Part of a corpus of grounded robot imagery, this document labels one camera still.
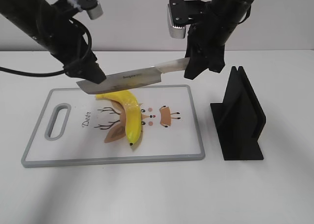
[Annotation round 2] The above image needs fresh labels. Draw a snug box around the white grey-rimmed cutting board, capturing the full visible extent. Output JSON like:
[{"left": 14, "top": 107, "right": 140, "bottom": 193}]
[{"left": 21, "top": 85, "right": 205, "bottom": 168}]

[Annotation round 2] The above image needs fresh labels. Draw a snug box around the black cable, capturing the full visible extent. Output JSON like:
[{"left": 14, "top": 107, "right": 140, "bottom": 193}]
[{"left": 0, "top": 17, "right": 93, "bottom": 77}]

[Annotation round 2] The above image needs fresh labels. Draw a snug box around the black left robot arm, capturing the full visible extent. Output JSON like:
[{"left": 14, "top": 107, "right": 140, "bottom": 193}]
[{"left": 0, "top": 0, "right": 106, "bottom": 84}]

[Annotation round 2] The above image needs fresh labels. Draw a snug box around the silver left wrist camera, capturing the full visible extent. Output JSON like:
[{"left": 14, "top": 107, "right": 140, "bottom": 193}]
[{"left": 77, "top": 0, "right": 103, "bottom": 20}]

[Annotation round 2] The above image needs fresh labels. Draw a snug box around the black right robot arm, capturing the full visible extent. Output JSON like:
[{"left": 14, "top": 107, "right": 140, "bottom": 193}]
[{"left": 184, "top": 0, "right": 254, "bottom": 80}]

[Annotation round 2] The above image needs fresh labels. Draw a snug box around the yellow plastic banana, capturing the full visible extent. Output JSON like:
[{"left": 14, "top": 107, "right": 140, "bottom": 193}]
[{"left": 95, "top": 90, "right": 142, "bottom": 146}]

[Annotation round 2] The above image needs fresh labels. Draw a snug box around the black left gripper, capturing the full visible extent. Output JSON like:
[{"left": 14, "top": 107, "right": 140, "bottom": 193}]
[{"left": 48, "top": 13, "right": 106, "bottom": 84}]

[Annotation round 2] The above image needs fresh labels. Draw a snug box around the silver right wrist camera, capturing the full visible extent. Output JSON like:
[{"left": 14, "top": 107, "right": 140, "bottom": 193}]
[{"left": 167, "top": 0, "right": 206, "bottom": 39}]

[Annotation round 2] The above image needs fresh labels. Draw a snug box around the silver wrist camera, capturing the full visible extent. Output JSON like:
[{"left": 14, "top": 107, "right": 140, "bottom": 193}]
[
  {"left": 167, "top": 0, "right": 206, "bottom": 39},
  {"left": 77, "top": 0, "right": 103, "bottom": 20}
]

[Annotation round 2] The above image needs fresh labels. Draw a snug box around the black knife stand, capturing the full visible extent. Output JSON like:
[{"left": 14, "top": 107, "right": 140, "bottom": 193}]
[{"left": 210, "top": 66, "right": 266, "bottom": 161}]

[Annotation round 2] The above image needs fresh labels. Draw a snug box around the knife with cream handle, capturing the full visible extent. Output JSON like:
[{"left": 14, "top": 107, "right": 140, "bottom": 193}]
[{"left": 77, "top": 57, "right": 189, "bottom": 95}]

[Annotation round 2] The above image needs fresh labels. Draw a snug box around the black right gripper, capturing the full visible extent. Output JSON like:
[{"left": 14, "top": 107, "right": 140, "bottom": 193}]
[{"left": 184, "top": 0, "right": 225, "bottom": 79}]

